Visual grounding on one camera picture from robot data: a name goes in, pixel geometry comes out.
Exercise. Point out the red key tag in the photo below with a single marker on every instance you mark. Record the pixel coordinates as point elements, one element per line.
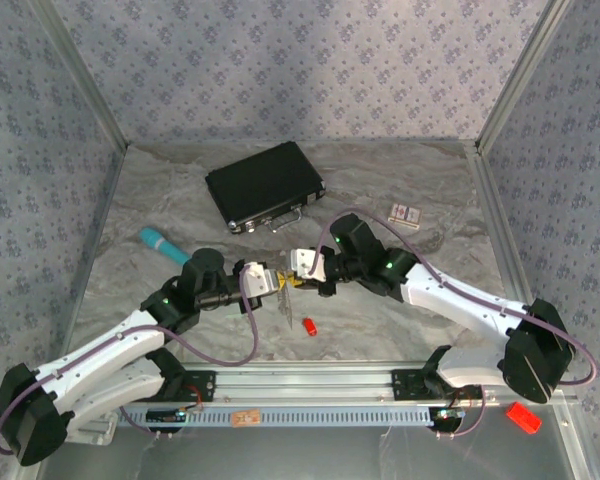
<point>310,326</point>

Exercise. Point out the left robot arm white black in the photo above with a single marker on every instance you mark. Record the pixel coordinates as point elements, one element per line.
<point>130,346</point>

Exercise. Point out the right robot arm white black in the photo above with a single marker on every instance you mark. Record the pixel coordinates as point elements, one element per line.
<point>455,311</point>

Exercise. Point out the playing card box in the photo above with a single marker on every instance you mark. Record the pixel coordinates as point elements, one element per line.
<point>405,215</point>

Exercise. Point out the teal cylindrical microphone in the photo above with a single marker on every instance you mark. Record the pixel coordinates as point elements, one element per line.
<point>162,245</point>

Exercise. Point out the orange label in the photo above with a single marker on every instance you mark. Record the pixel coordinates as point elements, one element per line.
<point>246,418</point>

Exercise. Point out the small circuit board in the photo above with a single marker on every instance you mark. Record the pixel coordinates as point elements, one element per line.
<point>167,416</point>
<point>447,415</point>

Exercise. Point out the red plastic block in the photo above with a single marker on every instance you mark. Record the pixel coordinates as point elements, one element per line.
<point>523,418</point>

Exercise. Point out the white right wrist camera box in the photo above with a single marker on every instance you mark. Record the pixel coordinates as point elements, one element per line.
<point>307,262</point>

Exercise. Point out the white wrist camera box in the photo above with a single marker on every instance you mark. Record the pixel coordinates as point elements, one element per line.
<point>260,281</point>
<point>307,262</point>

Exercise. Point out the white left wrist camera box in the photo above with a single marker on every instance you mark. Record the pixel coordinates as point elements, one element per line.
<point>260,281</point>

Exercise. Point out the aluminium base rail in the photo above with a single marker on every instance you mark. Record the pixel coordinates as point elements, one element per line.
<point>300,385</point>

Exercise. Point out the aluminium table side rail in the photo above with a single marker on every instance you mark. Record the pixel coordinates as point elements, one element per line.
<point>111,200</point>
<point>507,250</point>

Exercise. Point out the white plastic bracket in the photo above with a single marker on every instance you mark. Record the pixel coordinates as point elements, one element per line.
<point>97,432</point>

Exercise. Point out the aluminium frame post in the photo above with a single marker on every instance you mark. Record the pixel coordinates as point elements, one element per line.
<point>82,75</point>
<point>522,75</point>

